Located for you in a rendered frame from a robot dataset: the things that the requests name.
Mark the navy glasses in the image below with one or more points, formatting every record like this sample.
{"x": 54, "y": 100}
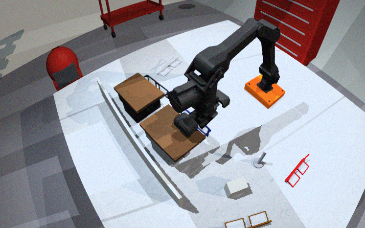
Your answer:
{"x": 205, "y": 130}

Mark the dark grey rectangular panel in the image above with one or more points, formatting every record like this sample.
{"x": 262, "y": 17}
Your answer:
{"x": 146, "y": 158}

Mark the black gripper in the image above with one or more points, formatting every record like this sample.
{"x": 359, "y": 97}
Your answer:
{"x": 204, "y": 112}

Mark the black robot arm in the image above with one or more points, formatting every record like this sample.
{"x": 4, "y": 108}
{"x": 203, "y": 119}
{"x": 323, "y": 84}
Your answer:
{"x": 214, "y": 61}

